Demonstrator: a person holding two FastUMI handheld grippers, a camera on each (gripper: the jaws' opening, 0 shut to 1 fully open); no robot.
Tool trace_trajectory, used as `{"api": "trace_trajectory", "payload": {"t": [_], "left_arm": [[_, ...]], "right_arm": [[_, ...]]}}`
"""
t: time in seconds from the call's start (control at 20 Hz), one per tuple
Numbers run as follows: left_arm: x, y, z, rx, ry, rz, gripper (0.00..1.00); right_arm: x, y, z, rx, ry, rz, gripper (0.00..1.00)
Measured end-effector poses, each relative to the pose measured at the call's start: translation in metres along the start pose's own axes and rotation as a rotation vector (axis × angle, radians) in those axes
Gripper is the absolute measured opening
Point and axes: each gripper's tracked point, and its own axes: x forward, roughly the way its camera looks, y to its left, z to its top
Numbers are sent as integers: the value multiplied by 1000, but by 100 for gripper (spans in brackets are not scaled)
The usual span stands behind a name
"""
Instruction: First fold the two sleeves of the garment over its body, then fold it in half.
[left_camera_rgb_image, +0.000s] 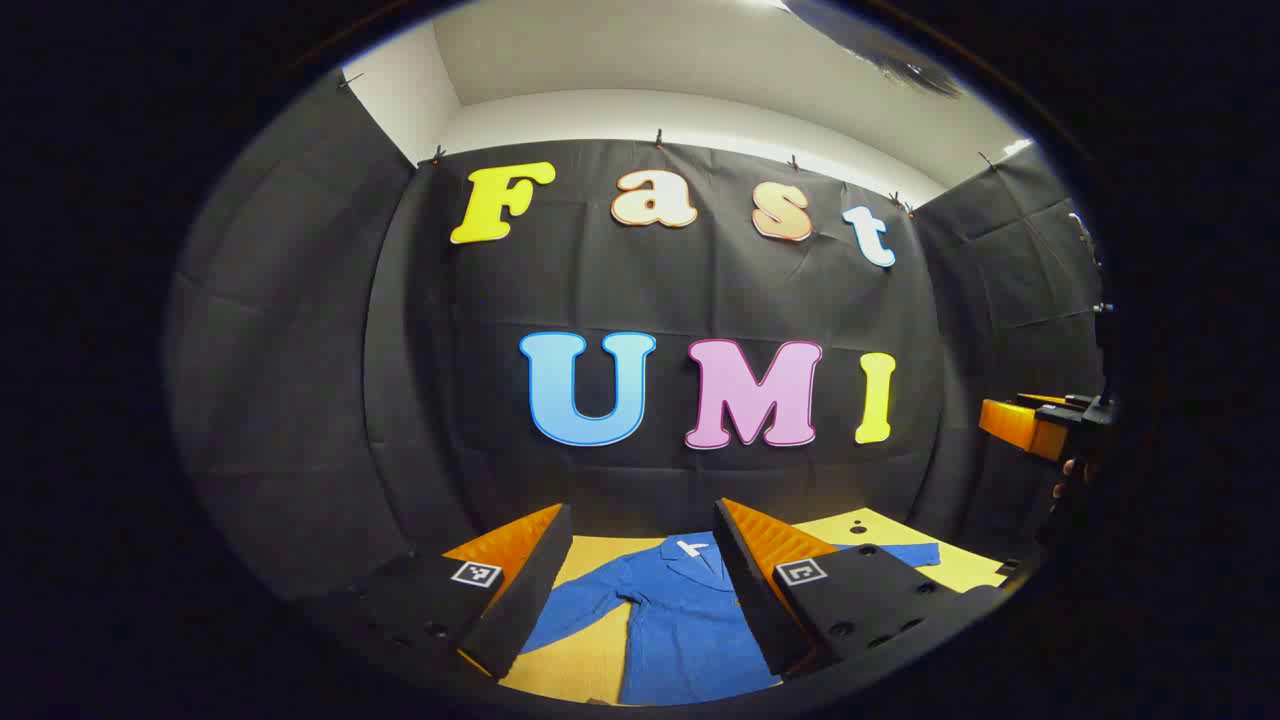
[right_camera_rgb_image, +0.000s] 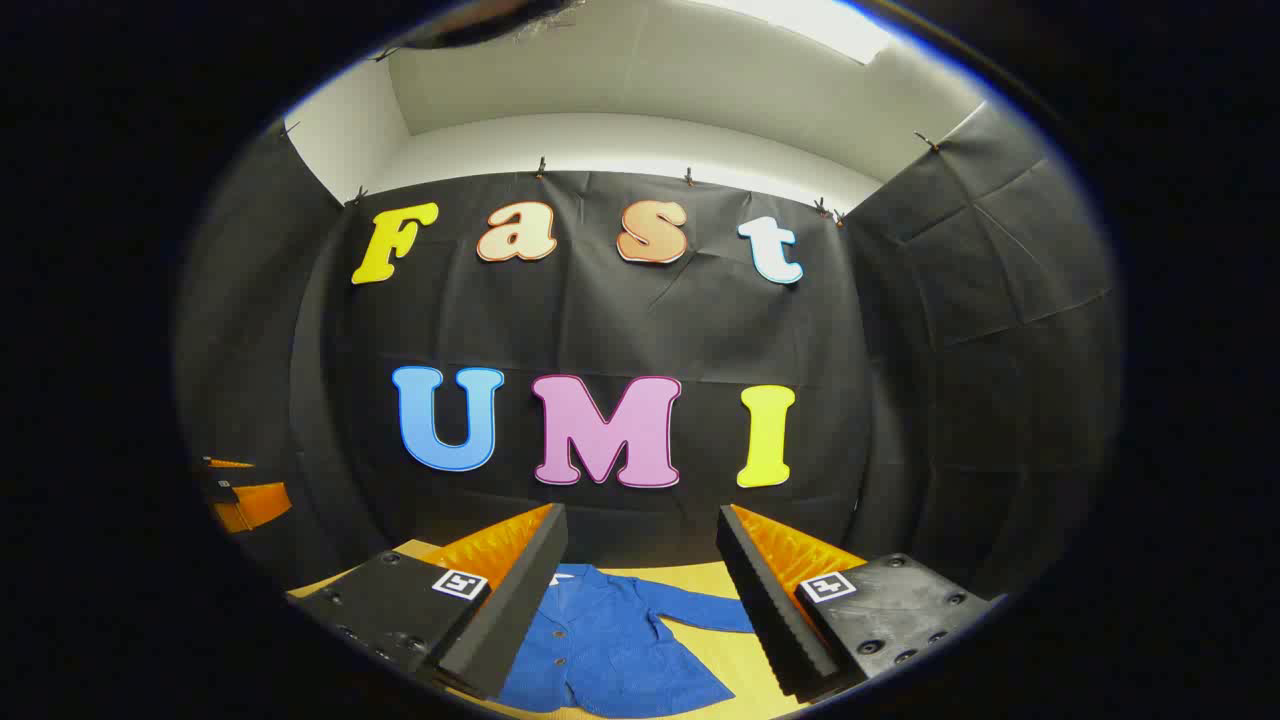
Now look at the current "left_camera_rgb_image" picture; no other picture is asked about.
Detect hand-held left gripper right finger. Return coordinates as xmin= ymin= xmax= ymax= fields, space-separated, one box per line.
xmin=712 ymin=497 xmax=1009 ymax=681

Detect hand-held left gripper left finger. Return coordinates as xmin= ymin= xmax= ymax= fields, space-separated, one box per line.
xmin=345 ymin=503 xmax=574 ymax=681

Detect blue jacket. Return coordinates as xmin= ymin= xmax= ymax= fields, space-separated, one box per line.
xmin=518 ymin=533 xmax=942 ymax=707

